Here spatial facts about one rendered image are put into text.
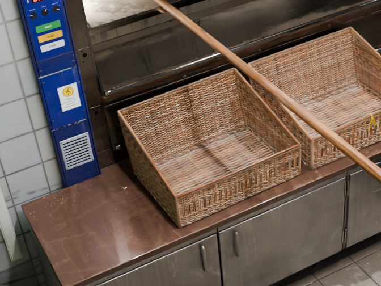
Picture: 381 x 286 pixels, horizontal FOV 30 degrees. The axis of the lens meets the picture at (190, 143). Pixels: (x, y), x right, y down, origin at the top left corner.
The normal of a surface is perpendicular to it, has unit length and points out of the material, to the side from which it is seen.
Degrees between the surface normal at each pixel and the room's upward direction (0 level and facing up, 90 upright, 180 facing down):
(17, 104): 90
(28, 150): 90
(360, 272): 0
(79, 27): 90
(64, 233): 0
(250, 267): 90
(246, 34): 70
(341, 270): 0
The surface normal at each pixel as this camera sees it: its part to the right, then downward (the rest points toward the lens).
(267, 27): 0.40, 0.18
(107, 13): -0.09, -0.80
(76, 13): 0.46, 0.49
